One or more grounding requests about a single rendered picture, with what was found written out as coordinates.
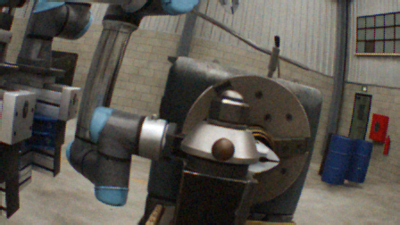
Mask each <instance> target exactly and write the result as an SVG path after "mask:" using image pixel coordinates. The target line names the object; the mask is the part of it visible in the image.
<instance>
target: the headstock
mask: <svg viewBox="0 0 400 225"><path fill-rule="evenodd" d="M241 74H249V75H261V76H265V77H267V74H262V73H258V72H254V71H250V70H246V69H241V68H237V67H232V66H227V65H222V64H220V63H217V62H208V61H204V60H199V59H195V58H190V57H185V56H184V57H180V58H179V59H178V60H177V61H176V62H175V63H174V64H173V65H172V66H171V67H170V68H169V72H168V77H167V80H166V85H165V90H164V95H163V97H162V102H161V103H160V108H159V117H158V119H161V120H163V121H167V122H168V125H169V124H170V123H175V124H177V131H176V136H179V135H180V134H182V129H183V125H184V122H185V119H186V117H187V115H188V112H189V110H190V108H191V106H192V104H194V102H195V101H196V100H197V98H198V97H199V96H200V95H202V94H203V92H204V91H205V90H206V89H208V88H209V87H211V86H213V85H214V84H216V83H217V82H219V81H221V80H225V79H227V78H229V77H233V76H237V75H241ZM272 79H274V80H276V81H278V82H279V83H281V84H282V85H284V86H285V87H287V88H289V90H290V91H291V92H293V93H294V94H295V96H296V97H297V98H298V100H299V102H300V103H301V105H302V106H303V108H304V111H305V113H306V117H307V120H308V121H309V128H310V133H311V135H310V136H309V137H308V147H307V151H306V152H308V153H309V154H308V157H307V160H306V163H305V165H304V167H303V169H302V170H301V172H300V174H299V175H298V177H297V178H296V180H295V181H294V182H293V183H292V184H291V185H290V186H289V187H288V188H287V189H286V190H285V191H284V192H283V193H281V194H280V195H278V196H276V197H274V198H272V199H271V200H269V201H266V202H263V203H261V204H255V205H251V207H250V211H249V212H250V213H264V214H267V213H268V214H275V215H277V214H278V215H281V214H282V215H291V214H293V213H294V212H295V210H296V208H297V204H298V201H299V199H300V197H301V193H302V189H303V187H304V183H305V179H306V175H307V172H308V170H309V167H310V162H311V159H312V155H313V148H314V143H315V140H316V136H317V131H318V128H319V122H320V116H321V105H322V96H321V92H320V91H319V90H318V89H315V88H312V87H306V86H305V85H302V84H298V83H295V82H291V81H286V80H285V79H280V78H275V77H272ZM176 115H177V116H176ZM181 165H182V166H181ZM183 168H184V163H183V161H181V160H180V159H176V158H171V161H170V162H163V161H162V159H161V161H159V162H157V161H153V160H152V161H151V165H150V170H149V177H148V181H147V184H148V185H147V192H148V193H149V194H151V195H154V196H160V197H164V198H167V199H170V200H172V201H176V199H177V195H178V191H179V183H180V175H181V171H182V169H183ZM165 181H166V182H165ZM173 184H174V185H173ZM172 190H173V191H172ZM292 194H293V195H292Z"/></svg>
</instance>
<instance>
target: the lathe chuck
mask: <svg viewBox="0 0 400 225"><path fill-rule="evenodd" d="M228 80H229V82H230V84H231V86H232V87H233V88H234V91H236V92H238V93H239V94H240V95H242V96H243V97H244V103H245V104H248V105H249V106H250V107H251V109H250V113H249V119H250V121H251V123H252V125H257V126H259V127H261V128H262V129H264V130H266V131H267V132H269V133H270V135H271V136H273V137H287V138H290V137H300V138H307V137H309V136H310V135H311V133H310V128H309V121H308V120H307V117H306V113H305V111H304V108H303V106H302V105H301V103H300V102H299V100H298V98H297V97H296V96H295V94H294V93H293V92H291V91H290V90H289V88H287V87H285V86H284V85H282V84H281V83H279V82H278V81H276V80H274V79H269V77H265V76H261V75H249V74H241V75H237V76H233V77H229V78H227V79H225V80H221V81H219V82H217V83H216V84H214V85H213V86H211V87H209V88H208V89H206V90H205V91H204V92H203V94H202V95H200V96H199V97H198V98H197V100H196V101H195V102H194V104H192V106H191V108H190V110H189V112H188V113H187V117H186V119H185V122H184V125H183V129H182V134H189V132H190V131H191V130H192V129H193V128H194V127H195V126H196V125H198V124H199V122H200V121H206V118H210V116H209V111H210V107H211V101H212V99H213V98H215V97H216V98H218V97H217V95H216V93H215V90H214V88H215V87H217V86H218V85H220V84H221V83H224V82H226V81H228ZM308 154H309V153H308V152H304V154H301V155H296V154H291V155H290V156H280V157H278V158H279V163H278V164H277V165H276V166H274V167H272V168H270V169H268V170H267V171H261V172H256V173H255V174H254V175H255V178H254V179H257V182H258V186H257V189H256V191H255V193H254V200H253V203H252V204H251V205H255V204H261V203H263V202H266V201H269V200H271V199H272V198H274V197H276V196H278V195H280V194H281V193H283V192H284V191H285V190H286V189H287V188H288V187H289V186H290V185H291V184H292V183H293V182H294V181H295V180H296V178H297V177H298V175H299V174H300V172H301V170H302V169H303V167H304V165H305V163H306V160H307V157H308Z"/></svg>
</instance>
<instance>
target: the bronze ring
mask: <svg viewBox="0 0 400 225"><path fill-rule="evenodd" d="M249 130H251V131H253V132H252V136H253V137H254V138H255V139H256V140H258V141H259V142H261V143H263V144H264V146H266V147H267V148H270V149H271V151H272V152H274V141H273V139H272V137H271V135H270V133H269V132H267V131H266V130H264V129H260V128H249Z"/></svg>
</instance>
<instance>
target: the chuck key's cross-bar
mask: <svg viewBox="0 0 400 225"><path fill-rule="evenodd" d="M190 12H191V13H194V14H195V15H197V16H200V17H202V18H203V19H205V20H206V21H209V22H211V23H212V24H214V25H215V26H217V27H219V28H222V29H224V30H226V31H227V32H228V33H229V34H231V35H233V36H234V37H236V38H238V39H240V40H241V41H243V42H244V43H246V44H248V45H249V46H251V47H252V48H254V49H255V50H257V51H260V52H263V53H266V54H267V55H272V51H270V50H267V49H264V48H261V47H259V46H257V45H256V44H254V43H253V42H252V41H250V40H248V39H247V38H245V37H243V36H241V35H239V34H238V33H237V32H235V31H234V30H232V29H230V28H228V27H227V26H225V25H223V24H222V23H220V22H217V21H216V20H214V19H213V18H211V17H208V16H206V15H205V14H203V13H202V12H199V11H197V10H196V9H195V10H194V9H192V10H191V11H190ZM279 59H281V60H282V61H283V62H286V63H291V64H294V65H296V66H297V67H298V68H301V69H303V70H306V71H308V70H309V67H307V66H304V65H303V64H302V63H300V62H296V61H293V60H291V59H289V58H287V57H286V56H283V55H279Z"/></svg>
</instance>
